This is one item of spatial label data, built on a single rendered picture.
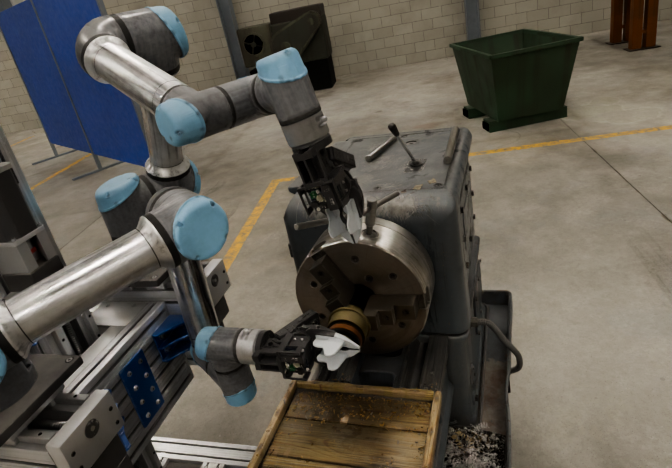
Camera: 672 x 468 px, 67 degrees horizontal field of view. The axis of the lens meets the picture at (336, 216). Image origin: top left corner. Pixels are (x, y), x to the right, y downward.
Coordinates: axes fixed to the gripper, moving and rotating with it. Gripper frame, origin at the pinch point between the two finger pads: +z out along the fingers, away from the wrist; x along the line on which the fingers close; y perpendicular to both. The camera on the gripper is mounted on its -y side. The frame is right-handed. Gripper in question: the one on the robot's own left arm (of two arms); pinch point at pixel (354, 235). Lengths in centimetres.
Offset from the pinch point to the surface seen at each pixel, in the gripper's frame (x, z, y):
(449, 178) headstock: 11.9, 8.0, -39.3
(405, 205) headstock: 2.3, 8.0, -28.3
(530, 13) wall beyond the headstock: 44, 86, -1038
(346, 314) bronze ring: -8.8, 17.8, -0.7
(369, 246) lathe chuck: -2.7, 8.4, -11.0
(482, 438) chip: 3, 76, -20
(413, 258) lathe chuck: 4.2, 15.3, -15.1
